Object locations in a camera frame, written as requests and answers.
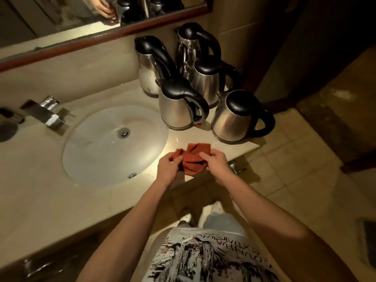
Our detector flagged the person's left hand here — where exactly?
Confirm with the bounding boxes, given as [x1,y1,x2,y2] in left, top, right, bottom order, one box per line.
[156,152,183,186]

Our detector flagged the light grey shorts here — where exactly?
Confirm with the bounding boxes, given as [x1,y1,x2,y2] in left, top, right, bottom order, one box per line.
[202,212,248,236]

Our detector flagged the red cloth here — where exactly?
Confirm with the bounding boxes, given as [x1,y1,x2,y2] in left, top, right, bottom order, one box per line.
[172,143,212,176]

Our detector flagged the person's left forearm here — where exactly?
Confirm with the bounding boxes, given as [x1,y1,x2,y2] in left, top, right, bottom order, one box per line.
[76,177,177,282]

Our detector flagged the person's right hand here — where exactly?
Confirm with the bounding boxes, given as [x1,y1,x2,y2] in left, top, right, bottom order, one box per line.
[199,149,236,185]

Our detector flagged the chrome angle valve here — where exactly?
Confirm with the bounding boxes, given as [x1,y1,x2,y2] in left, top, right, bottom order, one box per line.
[229,161,247,175]

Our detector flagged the dark soap dish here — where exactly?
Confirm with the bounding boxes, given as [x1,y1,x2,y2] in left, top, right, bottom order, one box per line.
[0,107,26,125]

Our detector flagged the person's right forearm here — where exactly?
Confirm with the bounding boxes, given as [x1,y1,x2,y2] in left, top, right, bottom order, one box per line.
[216,173,360,282]

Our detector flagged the steel kettle with black handle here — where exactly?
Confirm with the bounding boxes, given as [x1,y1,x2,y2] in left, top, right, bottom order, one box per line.
[176,22,221,80]
[158,76,210,131]
[189,56,240,109]
[211,89,276,144]
[134,35,177,99]

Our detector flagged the white oval sink basin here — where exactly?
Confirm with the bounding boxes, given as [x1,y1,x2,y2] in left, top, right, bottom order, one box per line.
[62,104,170,187]

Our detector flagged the white printed shirt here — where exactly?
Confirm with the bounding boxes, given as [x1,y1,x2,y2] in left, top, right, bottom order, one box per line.
[149,227,281,282]

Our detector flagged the wood framed mirror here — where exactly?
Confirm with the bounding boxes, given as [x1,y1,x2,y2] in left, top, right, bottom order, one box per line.
[0,0,213,73]

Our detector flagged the chrome faucet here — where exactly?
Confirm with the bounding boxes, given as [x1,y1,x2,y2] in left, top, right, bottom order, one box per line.
[20,96,66,130]

